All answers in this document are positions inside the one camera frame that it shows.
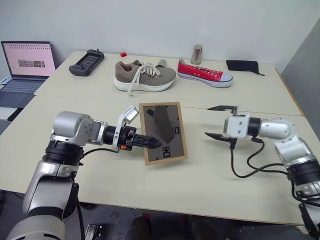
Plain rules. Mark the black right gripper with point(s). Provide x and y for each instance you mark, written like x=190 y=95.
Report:
x=231 y=142

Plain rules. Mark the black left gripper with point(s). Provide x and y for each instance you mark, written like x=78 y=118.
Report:
x=128 y=140

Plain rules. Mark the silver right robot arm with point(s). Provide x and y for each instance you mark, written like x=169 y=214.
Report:
x=282 y=130

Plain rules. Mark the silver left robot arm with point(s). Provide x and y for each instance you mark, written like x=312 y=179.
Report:
x=65 y=125

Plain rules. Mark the red canvas sneaker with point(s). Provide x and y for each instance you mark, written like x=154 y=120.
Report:
x=200 y=73

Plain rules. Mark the tan sneaker with white laces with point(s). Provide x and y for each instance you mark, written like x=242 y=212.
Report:
x=150 y=78

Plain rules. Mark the silver metal cylinder cup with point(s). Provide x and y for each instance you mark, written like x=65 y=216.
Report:
x=197 y=53

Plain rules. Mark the dark rounded shape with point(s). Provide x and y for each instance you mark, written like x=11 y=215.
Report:
x=137 y=228

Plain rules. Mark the small red block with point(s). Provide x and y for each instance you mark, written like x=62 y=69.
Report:
x=123 y=54

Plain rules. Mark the black handheld game controller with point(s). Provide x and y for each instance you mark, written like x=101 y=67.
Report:
x=86 y=62

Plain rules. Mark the black box with vents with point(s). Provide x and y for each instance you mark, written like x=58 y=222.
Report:
x=93 y=232

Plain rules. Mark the open laptop with pink screen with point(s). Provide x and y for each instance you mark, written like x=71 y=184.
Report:
x=27 y=60

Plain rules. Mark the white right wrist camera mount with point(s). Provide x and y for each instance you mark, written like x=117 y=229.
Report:
x=237 y=126

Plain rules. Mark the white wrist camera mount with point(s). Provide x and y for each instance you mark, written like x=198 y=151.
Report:
x=237 y=126
x=130 y=114

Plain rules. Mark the wooden picture frame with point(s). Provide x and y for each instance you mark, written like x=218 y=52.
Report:
x=150 y=125

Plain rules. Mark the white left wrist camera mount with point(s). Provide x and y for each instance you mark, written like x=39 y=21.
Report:
x=130 y=114

